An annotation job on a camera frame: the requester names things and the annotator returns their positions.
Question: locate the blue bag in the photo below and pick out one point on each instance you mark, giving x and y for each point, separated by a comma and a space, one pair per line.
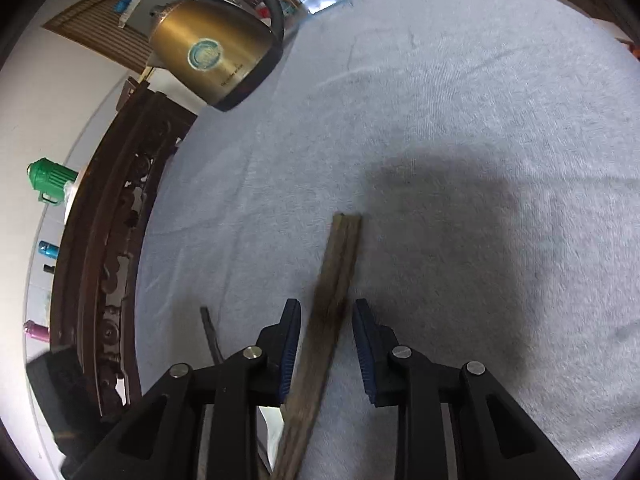
121, 4

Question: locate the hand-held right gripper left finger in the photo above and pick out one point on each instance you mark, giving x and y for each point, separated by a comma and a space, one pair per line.
290, 347

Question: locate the brown wooden door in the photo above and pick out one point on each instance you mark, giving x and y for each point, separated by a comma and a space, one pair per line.
95, 30

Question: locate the pink bottle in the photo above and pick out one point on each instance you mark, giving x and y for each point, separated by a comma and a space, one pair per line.
36, 331

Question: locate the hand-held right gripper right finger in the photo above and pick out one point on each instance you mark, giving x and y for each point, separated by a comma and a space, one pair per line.
362, 350

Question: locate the blue bottle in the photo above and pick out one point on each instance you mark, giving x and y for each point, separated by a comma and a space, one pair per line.
48, 248

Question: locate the carved dark wooden sideboard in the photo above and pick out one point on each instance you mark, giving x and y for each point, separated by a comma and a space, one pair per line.
125, 185

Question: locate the green thermos jug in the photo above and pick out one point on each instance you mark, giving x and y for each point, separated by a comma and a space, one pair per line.
50, 175

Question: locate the brown wooden chopstick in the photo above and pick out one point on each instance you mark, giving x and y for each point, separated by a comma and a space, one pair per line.
341, 305
321, 310

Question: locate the gold electric kettle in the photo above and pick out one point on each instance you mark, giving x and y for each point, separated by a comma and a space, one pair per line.
215, 45

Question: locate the grey table cloth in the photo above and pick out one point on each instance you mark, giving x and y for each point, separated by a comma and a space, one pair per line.
450, 110

